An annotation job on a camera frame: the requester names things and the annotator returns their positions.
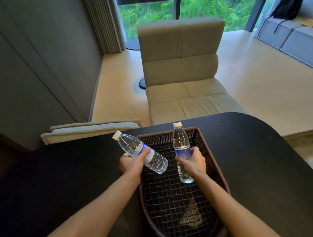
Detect person's left hand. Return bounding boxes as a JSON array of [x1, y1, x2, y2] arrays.
[[119, 147, 152, 181]]

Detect person's right hand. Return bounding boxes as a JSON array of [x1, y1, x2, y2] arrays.
[[175, 146, 207, 182]]

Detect clear water bottle blue label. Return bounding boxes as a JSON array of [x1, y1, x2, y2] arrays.
[[112, 130, 169, 174], [172, 122, 195, 184]]

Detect brown woven wicker basket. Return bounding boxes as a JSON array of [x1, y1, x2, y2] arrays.
[[136, 126, 231, 237]]

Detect person's left forearm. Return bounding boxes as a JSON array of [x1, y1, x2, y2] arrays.
[[48, 171, 141, 237]]

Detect person's right forearm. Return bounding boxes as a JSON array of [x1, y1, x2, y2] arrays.
[[194, 174, 280, 237]]

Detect beige chair with grey cushion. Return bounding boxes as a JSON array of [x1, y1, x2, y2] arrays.
[[40, 119, 143, 146]]

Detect beige upholstered lounge chair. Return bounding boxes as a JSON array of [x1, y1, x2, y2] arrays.
[[137, 17, 247, 126]]

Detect round black side table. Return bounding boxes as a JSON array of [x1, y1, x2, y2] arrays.
[[125, 38, 146, 90]]

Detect grey pleated curtain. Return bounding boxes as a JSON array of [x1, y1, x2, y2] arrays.
[[84, 0, 126, 54]]

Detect grey sofa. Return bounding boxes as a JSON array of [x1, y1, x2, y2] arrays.
[[254, 0, 313, 68]]

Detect grey sheer curtain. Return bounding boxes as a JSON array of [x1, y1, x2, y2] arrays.
[[264, 0, 282, 18]]

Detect black backpack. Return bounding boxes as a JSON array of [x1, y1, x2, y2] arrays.
[[273, 0, 304, 34]]

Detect dark window frame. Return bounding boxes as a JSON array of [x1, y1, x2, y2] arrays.
[[117, 0, 267, 32]]

